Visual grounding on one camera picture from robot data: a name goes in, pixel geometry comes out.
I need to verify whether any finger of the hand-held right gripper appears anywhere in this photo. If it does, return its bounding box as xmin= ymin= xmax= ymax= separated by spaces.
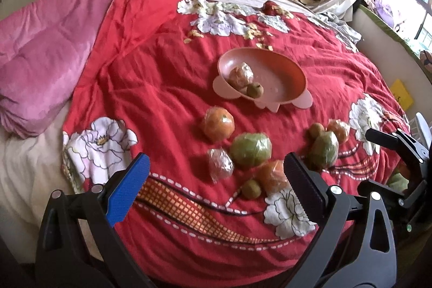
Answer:
xmin=357 ymin=178 xmax=428 ymax=212
xmin=365 ymin=128 xmax=431 ymax=174

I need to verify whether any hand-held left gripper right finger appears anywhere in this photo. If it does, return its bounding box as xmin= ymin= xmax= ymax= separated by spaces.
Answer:
xmin=283 ymin=151 xmax=397 ymax=288

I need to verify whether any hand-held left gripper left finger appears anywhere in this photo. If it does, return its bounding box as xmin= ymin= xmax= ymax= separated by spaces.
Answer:
xmin=35 ymin=153 xmax=159 ymax=288

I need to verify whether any plastic-wrapped orange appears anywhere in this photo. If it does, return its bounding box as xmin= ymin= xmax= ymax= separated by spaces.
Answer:
xmin=326 ymin=119 xmax=351 ymax=144
xmin=202 ymin=107 xmax=235 ymax=142
xmin=228 ymin=63 xmax=254 ymax=89
xmin=256 ymin=160 xmax=291 ymax=194

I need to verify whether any plastic-wrapped green apple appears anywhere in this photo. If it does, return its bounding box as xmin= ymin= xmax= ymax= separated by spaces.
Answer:
xmin=305 ymin=132 xmax=340 ymax=170
xmin=229 ymin=133 xmax=272 ymax=169

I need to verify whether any brown kiwi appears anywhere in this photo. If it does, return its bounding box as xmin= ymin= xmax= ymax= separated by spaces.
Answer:
xmin=241 ymin=179 xmax=262 ymax=200
xmin=309 ymin=123 xmax=325 ymax=140
xmin=246 ymin=82 xmax=264 ymax=99

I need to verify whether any small red fruit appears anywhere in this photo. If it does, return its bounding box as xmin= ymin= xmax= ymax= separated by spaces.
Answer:
xmin=207 ymin=148 xmax=234 ymax=183

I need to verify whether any pink plastic bowl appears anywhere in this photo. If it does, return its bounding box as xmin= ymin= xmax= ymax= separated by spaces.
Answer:
xmin=212 ymin=48 xmax=314 ymax=113

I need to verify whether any yellow card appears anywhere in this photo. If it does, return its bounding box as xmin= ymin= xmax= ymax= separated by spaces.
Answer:
xmin=391 ymin=79 xmax=414 ymax=110

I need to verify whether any red floral blanket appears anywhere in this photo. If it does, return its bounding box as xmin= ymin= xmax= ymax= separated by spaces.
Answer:
xmin=61 ymin=0 xmax=414 ymax=288

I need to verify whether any white bed sheet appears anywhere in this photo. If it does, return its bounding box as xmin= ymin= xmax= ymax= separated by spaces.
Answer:
xmin=0 ymin=102 xmax=102 ymax=262

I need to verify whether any crumpled white cloth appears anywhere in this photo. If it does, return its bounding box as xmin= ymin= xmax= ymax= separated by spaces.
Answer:
xmin=317 ymin=13 xmax=363 ymax=42

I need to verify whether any pink quilt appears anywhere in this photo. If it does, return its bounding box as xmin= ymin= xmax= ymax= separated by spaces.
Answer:
xmin=0 ymin=0 xmax=211 ymax=140

